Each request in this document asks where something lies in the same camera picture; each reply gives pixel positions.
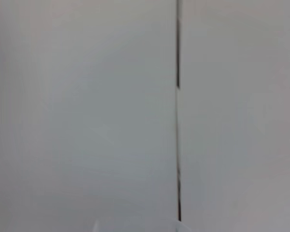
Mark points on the clear plastic cup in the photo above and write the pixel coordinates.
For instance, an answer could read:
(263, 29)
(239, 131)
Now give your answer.
(182, 228)

